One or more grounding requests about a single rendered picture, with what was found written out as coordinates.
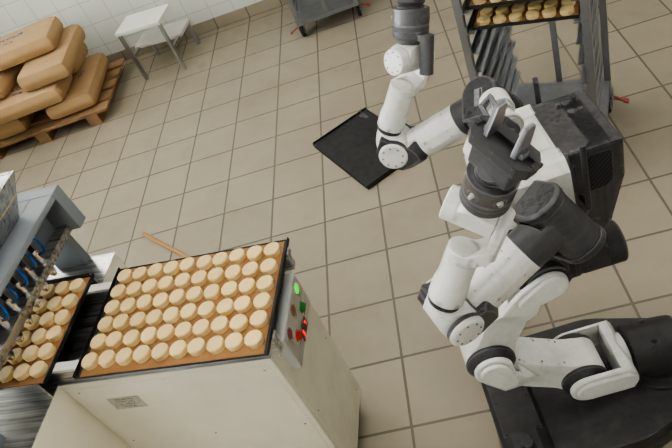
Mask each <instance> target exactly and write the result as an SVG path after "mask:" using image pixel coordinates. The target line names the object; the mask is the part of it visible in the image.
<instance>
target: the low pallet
mask: <svg viewBox="0 0 672 448"><path fill-rule="evenodd" d="M125 60H126V59H125V58H121V59H119V60H116V61H113V62H111V63H109V67H108V70H107V73H106V76H105V79H104V82H103V85H102V88H101V91H100V94H99V97H98V101H97V102H96V103H95V104H94V105H93V106H91V107H89V108H86V109H83V110H81V111H78V112H75V113H73V114H70V115H68V116H65V117H62V118H60V119H55V120H53V119H51V118H50V117H49V116H48V115H47V113H46V110H45V108H44V109H41V110H39V111H37V112H36V114H35V116H36V117H35V116H34V118H33V120H32V122H31V124H30V126H29V129H27V130H26V131H24V132H22V133H19V134H16V135H14V136H11V137H8V138H5V139H3V140H0V160H1V159H3V158H4V157H5V155H6V153H7V151H8V149H9V147H10V145H12V144H15V143H17V142H20V141H23V140H26V139H28V138H31V137H34V136H35V137H36V138H37V139H38V141H39V142H40V143H41V144H42V145H43V144H45V143H48V142H51V141H53V139H54V137H55V135H56V132H57V130H58V128H59V127H62V126H65V125H67V124H70V123H73V122H76V121H79V120H81V119H84V118H86V120H87V121H88V122H89V124H90V125H91V126H92V127H93V126H96V125H99V124H102V123H103V122H104V119H105V116H106V113H107V110H108V108H109V106H110V103H111V99H112V97H113V94H114V91H115V87H116V86H117V83H118V80H119V76H120V74H121V71H122V68H121V67H123V66H124V63H125ZM43 113H44V114H43ZM38 115H39V116H38ZM39 124H40V125H39ZM37 125H38V126H37ZM34 126H35V127H34ZM31 127H32V128H31Z"/></svg>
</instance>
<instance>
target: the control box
mask: <svg viewBox="0 0 672 448"><path fill-rule="evenodd" d="M295 283H297V284H298V287H299V293H298V294H297V293H296V292H295ZM301 302H304V303H305V305H306V311H305V312H301V309H300V303H301ZM292 305H294V306H295V309H296V315H295V316H293V315H292V311H291V307H292ZM309 307H310V300H309V298H308V296H307V295H306V293H305V291H304V290H303V288H302V286H301V284H300V283H299V281H298V279H297V278H296V276H295V274H294V273H290V274H285V276H284V281H283V287H282V293H281V299H280V305H279V311H278V317H277V323H276V329H275V330H276V331H277V333H278V336H277V337H278V338H279V340H280V341H281V342H282V344H283V347H282V353H281V354H282V355H283V357H284V358H285V360H286V361H287V362H288V364H289V365H290V367H291V368H292V369H298V368H301V367H302V363H303V355H304V347H305V342H306V337H304V335H303V333H304V331H305V333H306V335H307V328H306V326H307V325H308V315H309ZM304 320H305V321H306V323H307V324H306V325H304ZM307 327H308V326H307ZM289 328H290V329H291V331H292V339H291V340H290V339H289V337H288V329H289ZM297 330H300V331H301V332H303V333H302V340H301V341H298V340H297V338H296V331H297ZM303 330H304V331H303Z"/></svg>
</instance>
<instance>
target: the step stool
mask: <svg viewBox="0 0 672 448"><path fill-rule="evenodd" d="M169 8H170V4H169V3H168V4H165V5H161V6H158V7H155V8H151V9H148V10H145V11H141V12H138V13H135V14H132V15H128V16H126V18H125V19H124V21H123V22H122V24H121V25H120V27H119V28H118V30H117V31H116V33H115V36H116V37H118V38H119V39H120V41H121V42H122V44H123V46H124V47H125V49H126V50H127V52H128V54H129V55H130V57H131V59H132V60H133V61H134V63H135V65H136V66H137V68H138V69H139V71H140V73H141V74H142V76H143V77H144V79H145V80H148V79H149V77H148V76H147V74H146V72H145V71H144V69H143V68H142V66H141V65H140V63H139V61H138V60H137V58H136V57H137V55H138V53H139V52H140V50H141V48H144V47H147V46H152V48H153V50H154V51H155V53H156V55H157V56H159V55H160V52H159V50H158V49H157V47H156V45H155V44H158V43H161V42H165V41H167V43H168V45H169V46H170V48H171V50H172V52H173V53H174V55H175V57H176V59H177V60H178V62H179V64H180V65H181V67H182V69H183V70H186V69H187V67H186V66H185V64H184V62H183V60H182V59H181V57H180V55H179V53H178V52H177V50H176V46H177V45H178V43H179V41H180V39H181V37H182V36H183V34H184V32H185V30H186V28H187V27H188V28H189V30H190V32H191V34H192V36H193V38H194V39H195V41H196V43H197V45H198V44H200V43H201V42H200V40H199V38H198V37H197V35H196V33H195V31H194V29H193V27H192V26H191V24H190V20H189V18H187V19H184V20H181V21H177V22H174V23H170V24H167V25H164V26H163V25H162V24H161V22H162V20H163V18H164V16H165V15H166V13H167V11H168V10H169ZM153 26H158V27H157V28H153V29H150V30H146V31H144V32H143V34H142V35H141V37H140V39H139V40H138V42H137V43H136V45H135V49H136V50H135V51H134V53H133V52H132V50H131V49H130V47H129V45H128V44H127V42H126V41H125V39H124V37H123V35H126V34H130V33H133V32H136V31H140V30H143V29H147V28H150V27H153ZM172 39H175V40H174V42H173V43H172V41H171V40H172Z"/></svg>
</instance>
